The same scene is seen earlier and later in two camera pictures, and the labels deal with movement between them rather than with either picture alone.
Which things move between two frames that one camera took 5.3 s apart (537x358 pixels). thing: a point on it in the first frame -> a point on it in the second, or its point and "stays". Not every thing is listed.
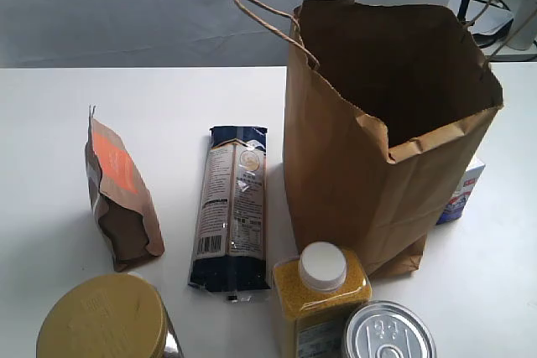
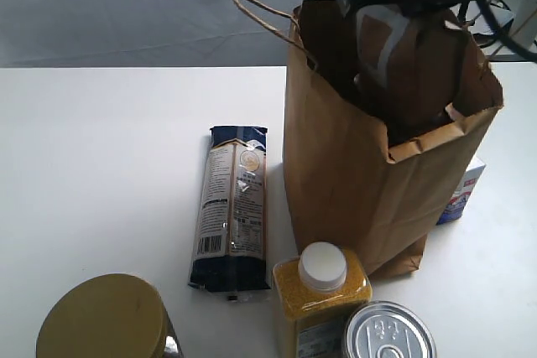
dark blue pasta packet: [230, 255] stays
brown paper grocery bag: [388, 110] stays
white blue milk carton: [460, 199] stays
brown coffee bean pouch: [122, 209] -> [409, 64]
